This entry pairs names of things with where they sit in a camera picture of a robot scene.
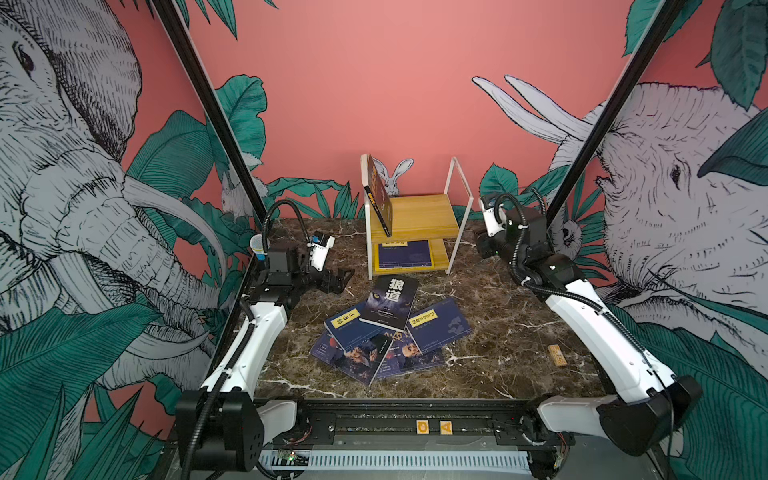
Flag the left black frame post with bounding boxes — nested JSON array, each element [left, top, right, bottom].
[[151, 0, 267, 229]]

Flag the open illustrated magazine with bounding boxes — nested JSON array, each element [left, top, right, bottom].
[[310, 332, 446, 387]]

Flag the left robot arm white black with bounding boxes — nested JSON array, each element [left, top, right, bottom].
[[176, 232, 353, 479]]

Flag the dark brown leaning book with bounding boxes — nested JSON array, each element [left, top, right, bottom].
[[361, 154, 393, 237]]

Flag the navy book right side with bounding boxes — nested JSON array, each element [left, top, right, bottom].
[[406, 298, 471, 353]]

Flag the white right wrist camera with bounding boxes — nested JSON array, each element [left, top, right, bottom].
[[479, 195, 504, 237]]

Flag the black wolf cover book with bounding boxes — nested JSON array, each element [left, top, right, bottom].
[[359, 275, 419, 332]]

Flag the right black frame post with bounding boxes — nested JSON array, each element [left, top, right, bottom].
[[547, 0, 686, 226]]

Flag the small wooden block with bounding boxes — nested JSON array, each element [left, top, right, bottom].
[[547, 344, 568, 367]]

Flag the white slotted cable duct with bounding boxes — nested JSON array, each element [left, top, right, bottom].
[[259, 450, 531, 475]]

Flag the wooden white-framed book shelf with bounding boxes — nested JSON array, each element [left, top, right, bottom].
[[363, 157, 474, 279]]

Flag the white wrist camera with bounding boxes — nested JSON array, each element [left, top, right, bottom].
[[309, 231, 335, 271], [479, 195, 504, 237]]

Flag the black front rail base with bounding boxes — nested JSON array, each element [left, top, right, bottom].
[[167, 395, 655, 448]]

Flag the navy book yellow label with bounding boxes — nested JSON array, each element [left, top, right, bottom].
[[324, 302, 384, 352], [378, 240, 432, 269]]

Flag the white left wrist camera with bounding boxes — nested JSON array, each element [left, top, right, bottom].
[[309, 231, 335, 271]]

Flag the black frame post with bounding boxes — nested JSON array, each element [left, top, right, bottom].
[[547, 0, 686, 226], [151, 0, 267, 229]]

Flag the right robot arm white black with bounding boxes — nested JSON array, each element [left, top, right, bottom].
[[477, 202, 703, 456]]

